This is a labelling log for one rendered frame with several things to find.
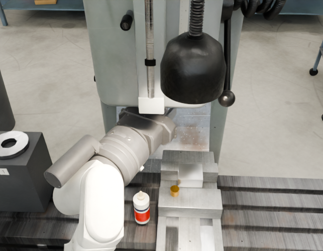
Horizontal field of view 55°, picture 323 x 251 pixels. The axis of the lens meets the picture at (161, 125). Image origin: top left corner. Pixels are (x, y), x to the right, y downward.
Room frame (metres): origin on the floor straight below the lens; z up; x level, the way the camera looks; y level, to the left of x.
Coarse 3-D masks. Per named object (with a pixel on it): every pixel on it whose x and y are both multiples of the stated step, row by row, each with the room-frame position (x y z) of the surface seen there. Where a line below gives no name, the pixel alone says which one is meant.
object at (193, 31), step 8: (192, 0) 0.30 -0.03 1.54; (200, 0) 0.30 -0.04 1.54; (192, 8) 0.30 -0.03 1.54; (200, 8) 0.30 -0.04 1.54; (192, 16) 0.30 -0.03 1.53; (200, 16) 0.30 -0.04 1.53; (192, 24) 0.30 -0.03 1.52; (200, 24) 0.30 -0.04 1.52; (192, 32) 0.30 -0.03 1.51; (200, 32) 0.30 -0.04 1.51
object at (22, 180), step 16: (0, 144) 0.55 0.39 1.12; (16, 144) 0.55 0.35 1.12; (32, 144) 0.56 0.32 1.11; (0, 160) 0.51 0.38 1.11; (16, 160) 0.51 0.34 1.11; (32, 160) 0.52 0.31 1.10; (48, 160) 0.59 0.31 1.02; (0, 176) 0.49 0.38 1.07; (16, 176) 0.49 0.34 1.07; (32, 176) 0.50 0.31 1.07; (0, 192) 0.49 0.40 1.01; (16, 192) 0.49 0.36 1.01; (32, 192) 0.49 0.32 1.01; (48, 192) 0.54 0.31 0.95; (0, 208) 0.49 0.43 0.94; (16, 208) 0.49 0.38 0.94; (32, 208) 0.49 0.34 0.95
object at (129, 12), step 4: (128, 12) 0.42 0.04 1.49; (132, 12) 0.43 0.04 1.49; (124, 16) 0.40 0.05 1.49; (128, 16) 0.40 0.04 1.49; (124, 20) 0.39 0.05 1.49; (128, 20) 0.39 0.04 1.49; (132, 20) 0.40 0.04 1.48; (120, 24) 0.39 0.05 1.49; (124, 24) 0.38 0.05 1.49; (128, 24) 0.38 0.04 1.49; (124, 28) 0.38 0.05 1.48; (128, 28) 0.38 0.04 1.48
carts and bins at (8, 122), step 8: (320, 48) 2.74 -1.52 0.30; (320, 56) 2.74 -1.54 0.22; (0, 72) 2.02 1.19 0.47; (312, 72) 2.75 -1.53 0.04; (0, 80) 1.96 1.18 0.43; (0, 88) 1.92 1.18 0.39; (0, 96) 1.90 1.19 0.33; (0, 104) 1.88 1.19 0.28; (8, 104) 1.97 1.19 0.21; (0, 112) 1.86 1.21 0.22; (8, 112) 1.93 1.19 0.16; (0, 120) 1.84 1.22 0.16; (8, 120) 1.90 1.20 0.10; (0, 128) 1.82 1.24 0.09; (8, 128) 1.88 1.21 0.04
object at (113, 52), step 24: (96, 0) 0.43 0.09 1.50; (120, 0) 0.43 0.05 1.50; (168, 0) 0.43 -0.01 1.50; (216, 0) 0.43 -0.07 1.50; (96, 24) 0.43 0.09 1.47; (168, 24) 0.43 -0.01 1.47; (216, 24) 0.43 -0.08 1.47; (96, 48) 0.44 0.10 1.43; (120, 48) 0.43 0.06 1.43; (96, 72) 0.44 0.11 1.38; (120, 72) 0.43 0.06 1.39; (120, 96) 0.43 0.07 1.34
